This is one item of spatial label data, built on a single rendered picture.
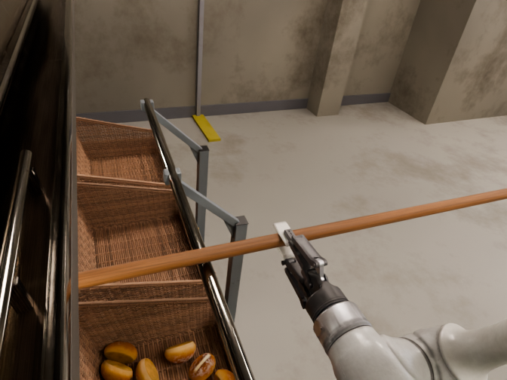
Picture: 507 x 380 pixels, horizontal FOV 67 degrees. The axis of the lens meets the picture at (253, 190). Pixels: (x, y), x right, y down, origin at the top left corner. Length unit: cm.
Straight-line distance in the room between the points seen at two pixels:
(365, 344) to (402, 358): 6
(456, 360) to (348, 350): 17
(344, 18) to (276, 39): 70
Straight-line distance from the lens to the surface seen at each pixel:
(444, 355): 72
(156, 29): 377
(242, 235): 127
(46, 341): 41
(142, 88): 391
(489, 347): 70
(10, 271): 43
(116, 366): 129
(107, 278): 75
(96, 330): 131
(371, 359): 64
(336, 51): 432
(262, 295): 229
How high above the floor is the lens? 175
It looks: 35 degrees down
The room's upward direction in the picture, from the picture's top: 8 degrees clockwise
